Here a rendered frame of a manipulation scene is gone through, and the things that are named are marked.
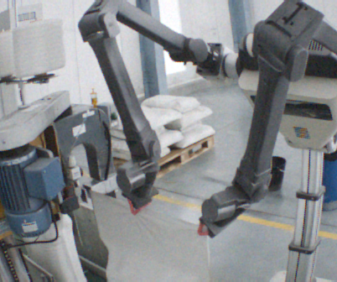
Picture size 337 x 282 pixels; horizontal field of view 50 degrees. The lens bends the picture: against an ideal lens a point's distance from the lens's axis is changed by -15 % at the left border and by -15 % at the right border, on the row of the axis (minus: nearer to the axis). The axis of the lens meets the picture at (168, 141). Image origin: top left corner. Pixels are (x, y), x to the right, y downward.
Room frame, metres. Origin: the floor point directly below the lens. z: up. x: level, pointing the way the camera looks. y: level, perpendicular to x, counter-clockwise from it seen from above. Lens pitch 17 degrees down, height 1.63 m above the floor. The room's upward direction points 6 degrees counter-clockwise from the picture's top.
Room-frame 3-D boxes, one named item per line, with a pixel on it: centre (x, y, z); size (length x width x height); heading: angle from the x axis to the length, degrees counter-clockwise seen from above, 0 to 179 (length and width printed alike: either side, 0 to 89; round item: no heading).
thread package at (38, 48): (1.11, 0.35, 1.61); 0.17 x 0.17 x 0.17
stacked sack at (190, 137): (4.70, -0.21, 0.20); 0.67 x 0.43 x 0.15; 138
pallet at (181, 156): (4.60, 0.15, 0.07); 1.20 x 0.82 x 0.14; 140
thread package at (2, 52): (1.28, 0.54, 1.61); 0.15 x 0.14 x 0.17; 48
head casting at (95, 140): (1.45, 0.40, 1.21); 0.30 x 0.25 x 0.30; 48
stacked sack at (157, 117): (4.24, 0.18, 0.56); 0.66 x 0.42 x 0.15; 138
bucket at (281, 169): (3.41, -0.93, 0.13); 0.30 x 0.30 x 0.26
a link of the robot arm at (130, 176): (1.06, 0.09, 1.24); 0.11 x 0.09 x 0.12; 139
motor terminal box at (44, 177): (0.97, 0.34, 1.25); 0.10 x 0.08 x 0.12; 163
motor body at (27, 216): (0.99, 0.44, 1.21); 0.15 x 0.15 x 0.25
